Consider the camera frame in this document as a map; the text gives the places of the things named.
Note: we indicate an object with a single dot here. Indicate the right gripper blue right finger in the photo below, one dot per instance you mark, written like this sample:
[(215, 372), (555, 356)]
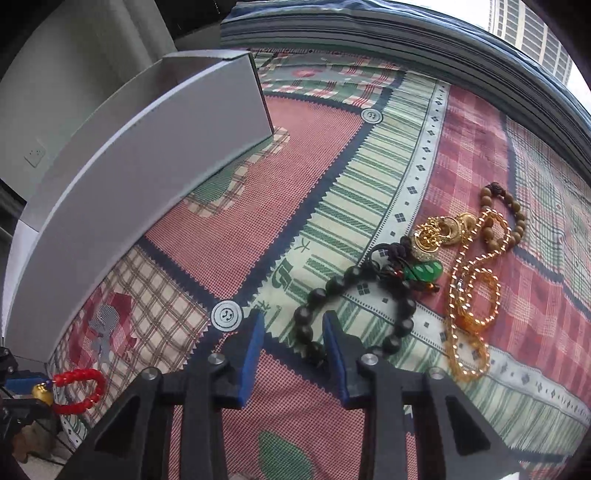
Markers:
[(453, 439)]

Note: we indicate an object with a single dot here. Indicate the white cardboard box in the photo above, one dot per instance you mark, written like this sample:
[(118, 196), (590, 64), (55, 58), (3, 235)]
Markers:
[(163, 133)]

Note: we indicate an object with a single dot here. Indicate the gold floral brooch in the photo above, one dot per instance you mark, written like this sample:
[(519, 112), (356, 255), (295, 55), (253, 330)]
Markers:
[(441, 231)]

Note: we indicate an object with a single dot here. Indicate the patchwork plaid quilt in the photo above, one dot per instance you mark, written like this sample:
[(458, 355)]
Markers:
[(362, 152)]

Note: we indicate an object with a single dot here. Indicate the white wall socket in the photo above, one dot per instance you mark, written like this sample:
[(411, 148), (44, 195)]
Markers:
[(35, 153)]

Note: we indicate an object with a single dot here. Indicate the striped blue folded mattress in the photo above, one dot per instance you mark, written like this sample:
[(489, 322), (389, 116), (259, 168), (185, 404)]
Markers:
[(429, 42)]

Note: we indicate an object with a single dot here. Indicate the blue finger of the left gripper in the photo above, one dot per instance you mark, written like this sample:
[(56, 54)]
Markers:
[(23, 385)]

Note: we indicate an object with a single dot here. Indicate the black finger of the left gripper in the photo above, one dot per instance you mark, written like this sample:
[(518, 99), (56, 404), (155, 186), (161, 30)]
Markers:
[(17, 413)]

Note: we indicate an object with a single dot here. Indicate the green jade pendant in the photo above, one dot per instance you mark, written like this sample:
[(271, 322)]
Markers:
[(428, 272)]

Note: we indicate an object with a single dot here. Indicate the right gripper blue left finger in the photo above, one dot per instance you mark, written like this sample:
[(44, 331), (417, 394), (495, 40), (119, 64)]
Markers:
[(132, 439)]

